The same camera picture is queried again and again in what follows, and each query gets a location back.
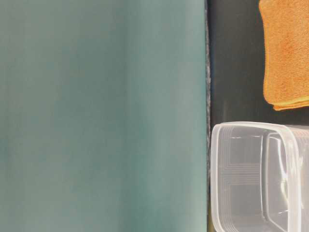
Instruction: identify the clear plastic container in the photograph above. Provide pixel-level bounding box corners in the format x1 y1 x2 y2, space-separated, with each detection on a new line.
211 122 309 232

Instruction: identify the folded orange towel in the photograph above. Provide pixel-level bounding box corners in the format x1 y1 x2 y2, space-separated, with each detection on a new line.
259 0 309 111

